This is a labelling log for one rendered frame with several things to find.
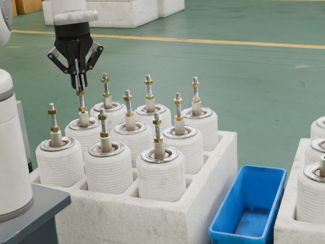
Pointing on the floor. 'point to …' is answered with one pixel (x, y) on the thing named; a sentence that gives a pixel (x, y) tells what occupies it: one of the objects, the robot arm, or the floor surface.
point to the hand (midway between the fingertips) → (79, 81)
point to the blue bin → (249, 207)
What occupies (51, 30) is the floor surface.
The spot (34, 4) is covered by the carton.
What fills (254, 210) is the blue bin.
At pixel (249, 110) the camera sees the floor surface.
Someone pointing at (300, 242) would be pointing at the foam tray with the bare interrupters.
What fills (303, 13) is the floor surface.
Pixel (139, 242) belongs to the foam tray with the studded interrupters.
